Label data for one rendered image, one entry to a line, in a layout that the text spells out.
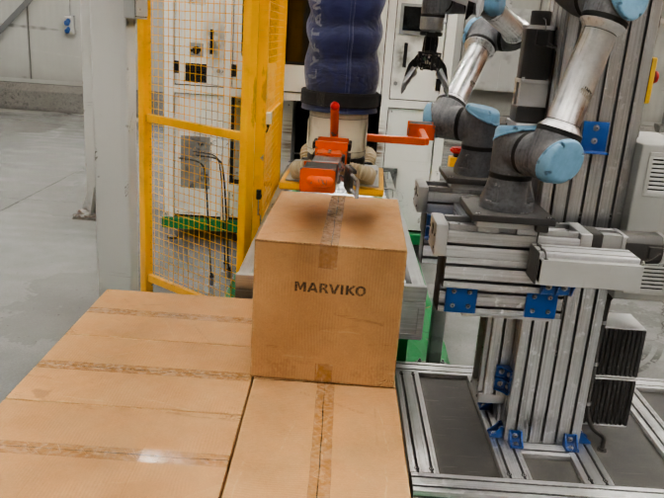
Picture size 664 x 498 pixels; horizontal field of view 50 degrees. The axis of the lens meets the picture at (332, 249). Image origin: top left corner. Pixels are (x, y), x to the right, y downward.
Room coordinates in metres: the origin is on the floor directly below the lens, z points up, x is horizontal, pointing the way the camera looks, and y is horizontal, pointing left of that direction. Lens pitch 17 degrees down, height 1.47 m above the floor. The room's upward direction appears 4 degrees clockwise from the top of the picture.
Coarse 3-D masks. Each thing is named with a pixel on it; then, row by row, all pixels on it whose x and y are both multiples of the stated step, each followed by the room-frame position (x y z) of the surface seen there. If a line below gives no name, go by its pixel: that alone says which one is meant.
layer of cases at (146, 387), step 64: (128, 320) 2.11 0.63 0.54; (192, 320) 2.14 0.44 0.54; (64, 384) 1.66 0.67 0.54; (128, 384) 1.69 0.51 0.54; (192, 384) 1.71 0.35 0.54; (256, 384) 1.74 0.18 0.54; (320, 384) 1.76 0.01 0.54; (0, 448) 1.36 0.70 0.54; (64, 448) 1.38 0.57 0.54; (128, 448) 1.40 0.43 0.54; (192, 448) 1.42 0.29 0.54; (256, 448) 1.43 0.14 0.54; (320, 448) 1.45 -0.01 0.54; (384, 448) 1.47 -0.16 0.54
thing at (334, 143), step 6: (318, 138) 1.87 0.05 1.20; (324, 138) 1.87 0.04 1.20; (330, 138) 1.87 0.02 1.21; (336, 138) 1.87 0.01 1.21; (342, 138) 1.87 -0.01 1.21; (348, 138) 1.87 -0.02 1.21; (312, 144) 1.80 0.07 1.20; (318, 144) 1.79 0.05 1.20; (324, 144) 1.79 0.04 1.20; (330, 144) 1.79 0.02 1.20; (336, 144) 1.79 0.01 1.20; (342, 144) 1.79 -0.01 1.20; (348, 144) 1.80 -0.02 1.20; (342, 150) 1.79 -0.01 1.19; (348, 150) 1.80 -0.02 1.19; (312, 156) 1.80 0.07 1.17; (348, 156) 1.81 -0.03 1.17; (348, 162) 1.80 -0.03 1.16
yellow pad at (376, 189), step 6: (366, 162) 2.15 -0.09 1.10; (378, 168) 2.23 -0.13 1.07; (378, 174) 2.13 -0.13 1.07; (378, 180) 2.04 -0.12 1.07; (354, 186) 1.93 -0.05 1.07; (360, 186) 1.93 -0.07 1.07; (366, 186) 1.93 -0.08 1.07; (372, 186) 1.93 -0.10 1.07; (378, 186) 1.96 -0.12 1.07; (360, 192) 1.91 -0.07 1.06; (366, 192) 1.91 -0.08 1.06; (372, 192) 1.91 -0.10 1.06; (378, 192) 1.91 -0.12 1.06
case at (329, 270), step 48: (288, 192) 2.36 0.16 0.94; (288, 240) 1.78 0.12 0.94; (336, 240) 1.82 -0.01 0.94; (384, 240) 1.85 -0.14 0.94; (288, 288) 1.78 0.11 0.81; (336, 288) 1.77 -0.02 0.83; (384, 288) 1.77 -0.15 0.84; (288, 336) 1.78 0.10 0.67; (336, 336) 1.77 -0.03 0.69; (384, 336) 1.77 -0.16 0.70; (384, 384) 1.77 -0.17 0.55
